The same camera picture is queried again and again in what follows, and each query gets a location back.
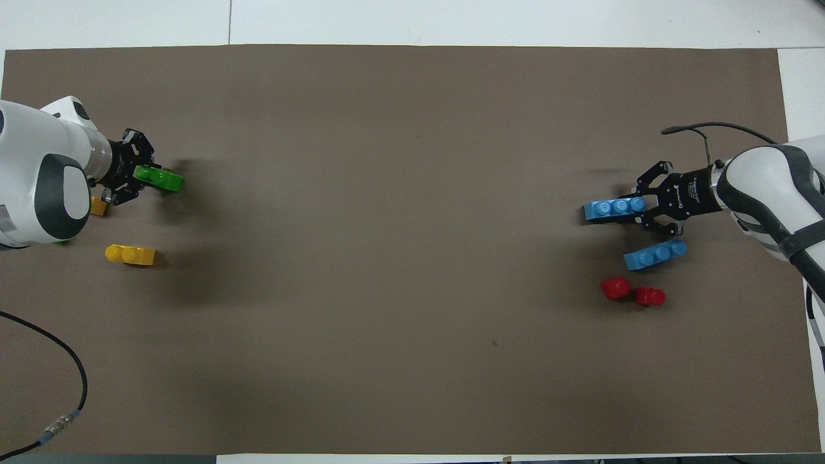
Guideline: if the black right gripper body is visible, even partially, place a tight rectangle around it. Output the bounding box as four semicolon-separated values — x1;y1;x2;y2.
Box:
667;166;724;221

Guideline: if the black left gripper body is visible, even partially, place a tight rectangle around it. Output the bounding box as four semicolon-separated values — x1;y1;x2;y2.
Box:
97;139;139;191

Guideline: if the blue three-stud toy brick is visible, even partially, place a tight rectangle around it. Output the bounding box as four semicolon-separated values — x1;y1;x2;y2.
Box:
583;197;645;224
623;238;688;271

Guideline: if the brown table mat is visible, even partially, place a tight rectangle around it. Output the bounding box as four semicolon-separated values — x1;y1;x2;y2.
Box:
0;44;822;456

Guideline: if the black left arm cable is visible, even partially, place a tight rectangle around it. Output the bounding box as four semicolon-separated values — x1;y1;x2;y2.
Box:
0;311;88;461

